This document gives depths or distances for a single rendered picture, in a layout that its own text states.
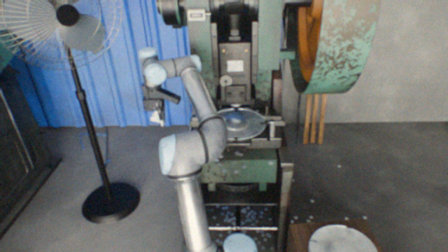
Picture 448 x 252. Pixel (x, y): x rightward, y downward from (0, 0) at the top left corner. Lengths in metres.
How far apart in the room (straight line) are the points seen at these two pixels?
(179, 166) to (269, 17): 0.74
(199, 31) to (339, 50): 0.58
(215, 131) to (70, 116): 2.47
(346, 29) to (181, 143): 0.66
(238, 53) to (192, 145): 0.63
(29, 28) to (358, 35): 1.37
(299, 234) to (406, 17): 1.97
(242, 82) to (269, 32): 0.28
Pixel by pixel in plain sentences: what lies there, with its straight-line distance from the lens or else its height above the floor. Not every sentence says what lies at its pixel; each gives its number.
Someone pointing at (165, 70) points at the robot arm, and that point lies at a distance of 1.32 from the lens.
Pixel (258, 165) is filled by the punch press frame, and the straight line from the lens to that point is 1.67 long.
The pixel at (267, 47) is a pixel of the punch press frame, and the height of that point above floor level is 1.16.
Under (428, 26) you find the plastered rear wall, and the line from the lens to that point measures 3.17.
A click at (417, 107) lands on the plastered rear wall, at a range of 3.47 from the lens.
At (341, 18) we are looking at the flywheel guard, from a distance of 1.23.
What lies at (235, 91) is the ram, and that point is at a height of 0.95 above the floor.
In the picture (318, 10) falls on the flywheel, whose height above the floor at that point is 1.30.
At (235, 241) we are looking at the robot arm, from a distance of 1.26.
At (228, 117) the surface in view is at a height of 0.78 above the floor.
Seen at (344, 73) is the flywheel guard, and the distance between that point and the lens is 1.35.
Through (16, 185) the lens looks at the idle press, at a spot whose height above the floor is 0.12.
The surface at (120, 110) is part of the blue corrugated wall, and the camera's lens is 3.20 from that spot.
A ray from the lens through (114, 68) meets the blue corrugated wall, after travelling 3.05.
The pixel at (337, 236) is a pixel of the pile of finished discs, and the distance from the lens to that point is 1.72.
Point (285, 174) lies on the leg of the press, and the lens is 1.65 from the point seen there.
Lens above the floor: 1.65
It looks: 32 degrees down
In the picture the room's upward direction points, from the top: 3 degrees counter-clockwise
